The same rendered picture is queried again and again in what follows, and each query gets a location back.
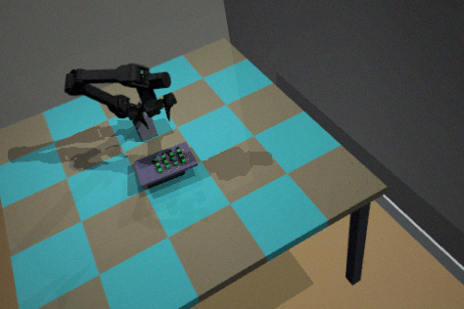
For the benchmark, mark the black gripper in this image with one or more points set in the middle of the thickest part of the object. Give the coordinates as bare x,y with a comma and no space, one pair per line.
168,100

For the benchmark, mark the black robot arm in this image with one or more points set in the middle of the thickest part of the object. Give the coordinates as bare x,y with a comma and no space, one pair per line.
77,83

